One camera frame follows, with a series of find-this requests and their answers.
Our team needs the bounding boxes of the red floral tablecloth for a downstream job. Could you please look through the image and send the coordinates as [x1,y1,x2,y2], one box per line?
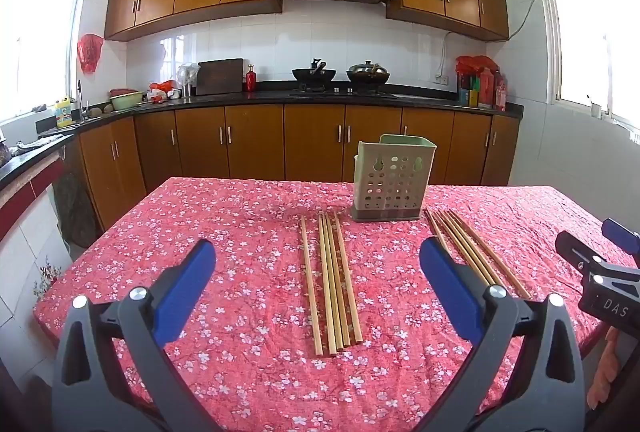
[32,176,640,432]

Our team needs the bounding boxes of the dark hanging cloth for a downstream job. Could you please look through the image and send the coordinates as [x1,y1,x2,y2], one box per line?
[52,172,98,247]

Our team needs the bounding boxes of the dark wooden cutting board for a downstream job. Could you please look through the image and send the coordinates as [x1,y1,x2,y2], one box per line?
[196,58,245,96]

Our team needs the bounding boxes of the wok with metal lid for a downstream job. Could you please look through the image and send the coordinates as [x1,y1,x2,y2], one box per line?
[346,60,391,86]

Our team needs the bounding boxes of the black gas stove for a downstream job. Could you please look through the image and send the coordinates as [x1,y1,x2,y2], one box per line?
[290,82,398,99]

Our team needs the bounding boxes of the person's right hand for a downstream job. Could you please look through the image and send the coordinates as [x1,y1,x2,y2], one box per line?
[586,327,623,413]

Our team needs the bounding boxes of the window beside sink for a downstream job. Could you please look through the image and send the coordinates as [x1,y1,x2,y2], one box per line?
[0,0,91,127]

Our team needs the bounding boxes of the yellow detergent bottle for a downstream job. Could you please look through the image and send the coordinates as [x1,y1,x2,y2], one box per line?
[56,96,74,129]

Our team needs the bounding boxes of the black kitchen countertop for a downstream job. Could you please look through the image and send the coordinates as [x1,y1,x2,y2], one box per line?
[0,80,525,193]

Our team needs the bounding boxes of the black wok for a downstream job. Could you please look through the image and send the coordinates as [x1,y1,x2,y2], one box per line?
[291,59,338,86]

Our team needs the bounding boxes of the grey cloth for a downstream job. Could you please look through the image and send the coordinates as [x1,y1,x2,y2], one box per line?
[12,134,66,151]

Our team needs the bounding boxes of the cluster of condiment bottles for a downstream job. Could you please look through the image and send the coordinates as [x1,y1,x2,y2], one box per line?
[455,56,508,111]

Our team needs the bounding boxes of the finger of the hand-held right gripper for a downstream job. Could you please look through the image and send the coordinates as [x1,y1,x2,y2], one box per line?
[555,231,609,281]
[602,218,640,255]

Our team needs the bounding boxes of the green perforated chopstick holder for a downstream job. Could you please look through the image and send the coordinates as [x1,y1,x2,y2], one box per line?
[350,134,437,223]

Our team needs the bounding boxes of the green basin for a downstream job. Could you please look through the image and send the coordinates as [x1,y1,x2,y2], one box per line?
[110,92,145,111]

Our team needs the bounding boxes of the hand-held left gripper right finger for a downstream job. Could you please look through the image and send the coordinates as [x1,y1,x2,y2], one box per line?
[415,238,586,432]

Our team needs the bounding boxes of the wooden lower kitchen cabinets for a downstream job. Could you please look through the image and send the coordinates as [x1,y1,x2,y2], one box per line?
[77,104,521,233]

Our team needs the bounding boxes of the window with white cup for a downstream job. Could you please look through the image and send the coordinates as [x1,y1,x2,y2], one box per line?
[535,0,640,133]

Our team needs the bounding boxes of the wooden chopstick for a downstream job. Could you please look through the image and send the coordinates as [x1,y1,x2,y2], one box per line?
[300,217,324,358]
[334,211,363,345]
[424,209,443,243]
[450,209,532,300]
[318,214,338,357]
[431,211,496,287]
[323,213,346,353]
[438,211,502,287]
[328,213,354,348]
[444,210,508,287]

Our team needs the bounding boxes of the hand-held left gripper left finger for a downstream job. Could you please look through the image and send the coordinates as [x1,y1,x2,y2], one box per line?
[50,239,217,432]

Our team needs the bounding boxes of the red hanging plastic bag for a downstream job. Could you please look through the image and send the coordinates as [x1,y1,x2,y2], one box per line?
[76,33,105,73]

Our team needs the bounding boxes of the red and white plastic bag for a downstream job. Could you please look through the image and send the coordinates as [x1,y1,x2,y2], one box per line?
[146,80,182,103]

